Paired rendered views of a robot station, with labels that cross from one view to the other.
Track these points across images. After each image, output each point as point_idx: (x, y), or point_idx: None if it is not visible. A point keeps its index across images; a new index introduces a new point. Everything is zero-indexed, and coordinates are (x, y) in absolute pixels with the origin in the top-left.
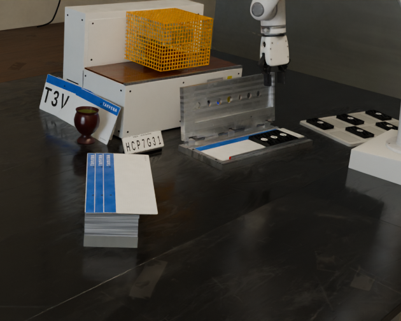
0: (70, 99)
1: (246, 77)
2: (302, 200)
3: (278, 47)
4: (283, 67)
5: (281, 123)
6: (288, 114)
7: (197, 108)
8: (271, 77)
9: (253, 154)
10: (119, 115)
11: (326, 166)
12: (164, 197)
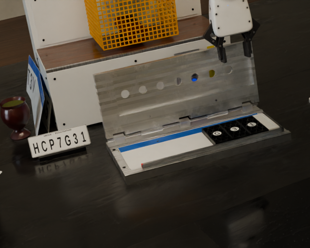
0: (35, 83)
1: (200, 51)
2: (182, 244)
3: (230, 11)
4: (246, 35)
5: (282, 102)
6: (307, 85)
7: (126, 97)
8: (225, 51)
9: (182, 158)
10: (52, 106)
11: (280, 177)
12: (9, 228)
